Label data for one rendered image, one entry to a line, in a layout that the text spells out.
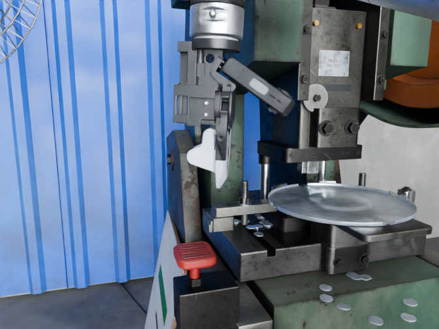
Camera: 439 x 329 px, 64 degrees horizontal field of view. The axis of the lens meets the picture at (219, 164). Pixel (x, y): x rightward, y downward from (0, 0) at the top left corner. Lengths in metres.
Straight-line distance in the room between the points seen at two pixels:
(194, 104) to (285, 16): 0.28
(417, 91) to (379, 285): 0.54
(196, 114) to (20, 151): 1.46
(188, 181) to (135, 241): 1.04
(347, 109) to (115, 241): 1.49
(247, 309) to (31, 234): 1.49
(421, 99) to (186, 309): 0.79
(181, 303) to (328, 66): 0.53
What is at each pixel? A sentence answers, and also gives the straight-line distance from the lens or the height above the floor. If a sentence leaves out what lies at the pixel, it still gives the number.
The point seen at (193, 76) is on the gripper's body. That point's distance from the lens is 0.51.
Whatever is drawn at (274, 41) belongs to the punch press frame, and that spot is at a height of 1.09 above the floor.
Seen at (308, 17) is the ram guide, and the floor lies 1.14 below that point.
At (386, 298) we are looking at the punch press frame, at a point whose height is 0.62.
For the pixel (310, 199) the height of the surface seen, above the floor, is 0.79.
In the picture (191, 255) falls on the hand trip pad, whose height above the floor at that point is 0.76.
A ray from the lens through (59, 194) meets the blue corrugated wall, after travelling 1.92.
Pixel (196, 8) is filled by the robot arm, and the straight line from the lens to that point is 0.51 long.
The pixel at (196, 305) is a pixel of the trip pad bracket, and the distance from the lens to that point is 0.57.
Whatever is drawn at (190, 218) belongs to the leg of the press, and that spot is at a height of 0.66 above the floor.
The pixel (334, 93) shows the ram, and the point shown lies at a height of 1.01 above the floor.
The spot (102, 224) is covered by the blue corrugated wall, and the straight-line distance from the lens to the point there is 1.96.
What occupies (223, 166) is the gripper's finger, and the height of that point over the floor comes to 0.90.
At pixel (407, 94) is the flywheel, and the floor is 1.00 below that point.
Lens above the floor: 0.99
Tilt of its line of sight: 10 degrees down
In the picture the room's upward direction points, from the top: straight up
